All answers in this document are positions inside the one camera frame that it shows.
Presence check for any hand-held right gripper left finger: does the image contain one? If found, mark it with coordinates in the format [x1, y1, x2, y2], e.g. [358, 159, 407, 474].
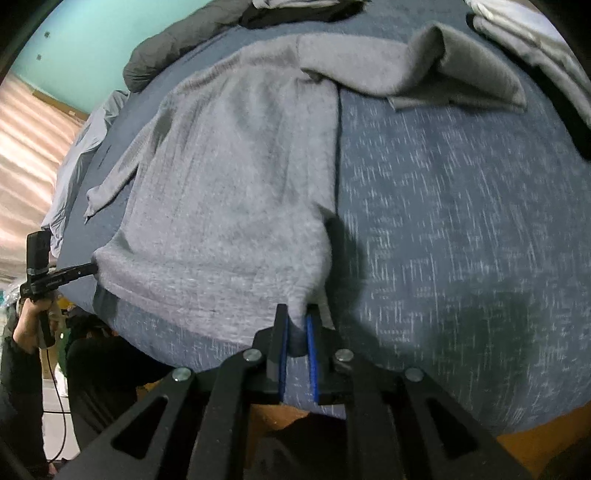
[55, 304, 290, 480]

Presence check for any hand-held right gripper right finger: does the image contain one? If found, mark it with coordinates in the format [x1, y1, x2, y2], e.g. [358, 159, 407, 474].
[305, 307, 532, 480]

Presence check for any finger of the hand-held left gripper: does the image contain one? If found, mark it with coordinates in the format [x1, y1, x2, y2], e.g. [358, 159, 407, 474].
[55, 261, 99, 285]

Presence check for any grey knit sweater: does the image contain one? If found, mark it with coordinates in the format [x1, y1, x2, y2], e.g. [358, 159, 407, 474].
[83, 21, 528, 360]

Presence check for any person's left forearm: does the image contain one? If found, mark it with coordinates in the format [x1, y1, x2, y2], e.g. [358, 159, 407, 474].
[0, 335, 48, 479]

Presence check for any person's left hand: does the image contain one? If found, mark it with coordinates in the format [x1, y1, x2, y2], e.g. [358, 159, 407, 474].
[13, 298, 58, 354]

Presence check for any crumpled plastic bag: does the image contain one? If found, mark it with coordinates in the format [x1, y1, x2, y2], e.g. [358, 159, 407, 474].
[0, 284, 29, 317]

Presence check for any pink curtain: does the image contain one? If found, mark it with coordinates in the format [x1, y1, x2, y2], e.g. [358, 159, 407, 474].
[0, 73, 89, 288]

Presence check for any light blue cloth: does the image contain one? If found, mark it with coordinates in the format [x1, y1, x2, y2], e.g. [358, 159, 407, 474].
[41, 90, 131, 260]

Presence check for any wooden window trim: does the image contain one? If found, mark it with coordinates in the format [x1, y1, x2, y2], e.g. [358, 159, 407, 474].
[27, 87, 92, 117]

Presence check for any bed with blue sheet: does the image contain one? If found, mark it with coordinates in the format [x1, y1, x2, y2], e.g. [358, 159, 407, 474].
[59, 0, 591, 480]

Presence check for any dark grey rolled duvet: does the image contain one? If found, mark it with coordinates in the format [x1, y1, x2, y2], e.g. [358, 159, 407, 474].
[122, 0, 262, 94]

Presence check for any black crumpled garment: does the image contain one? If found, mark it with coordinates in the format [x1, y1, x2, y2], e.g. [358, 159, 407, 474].
[240, 0, 371, 29]

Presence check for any grey crumpled garment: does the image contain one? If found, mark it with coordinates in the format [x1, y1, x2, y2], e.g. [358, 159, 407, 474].
[252, 0, 343, 10]

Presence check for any light grey folded garment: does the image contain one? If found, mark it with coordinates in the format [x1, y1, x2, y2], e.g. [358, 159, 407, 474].
[475, 16, 591, 127]

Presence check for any black cable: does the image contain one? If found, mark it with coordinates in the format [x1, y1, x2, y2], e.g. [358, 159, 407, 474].
[41, 347, 71, 465]

